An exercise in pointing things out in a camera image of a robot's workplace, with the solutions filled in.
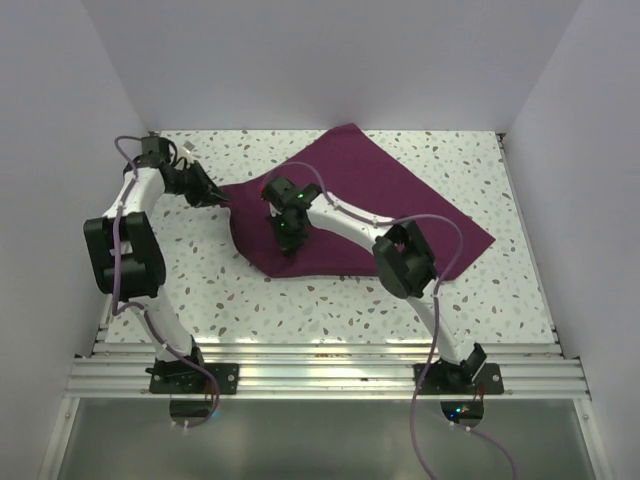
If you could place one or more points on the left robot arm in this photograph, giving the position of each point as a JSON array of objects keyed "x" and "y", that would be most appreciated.
[{"x": 126, "y": 258}]

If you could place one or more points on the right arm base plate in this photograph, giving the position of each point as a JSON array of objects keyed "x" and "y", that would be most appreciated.
[{"x": 445, "y": 380}]

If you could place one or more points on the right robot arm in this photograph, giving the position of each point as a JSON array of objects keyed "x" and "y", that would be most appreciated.
[{"x": 404, "y": 261}]

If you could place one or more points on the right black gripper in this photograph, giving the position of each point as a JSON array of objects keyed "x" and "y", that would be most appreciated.
[{"x": 288, "y": 242}]

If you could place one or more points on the purple cloth drape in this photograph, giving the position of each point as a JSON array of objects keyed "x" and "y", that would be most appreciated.
[{"x": 361, "y": 173}]

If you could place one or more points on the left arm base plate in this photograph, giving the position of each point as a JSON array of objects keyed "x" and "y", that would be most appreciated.
[{"x": 215, "y": 375}]

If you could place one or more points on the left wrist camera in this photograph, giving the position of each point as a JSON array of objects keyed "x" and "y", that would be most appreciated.
[{"x": 188, "y": 150}]

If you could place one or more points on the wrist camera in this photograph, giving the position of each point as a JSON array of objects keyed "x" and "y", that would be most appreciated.
[
  {"x": 188, "y": 150},
  {"x": 264, "y": 191}
]

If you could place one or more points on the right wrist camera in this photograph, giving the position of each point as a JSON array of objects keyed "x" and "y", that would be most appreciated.
[{"x": 264, "y": 191}]

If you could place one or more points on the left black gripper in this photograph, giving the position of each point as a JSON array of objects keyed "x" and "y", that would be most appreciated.
[{"x": 207, "y": 193}]

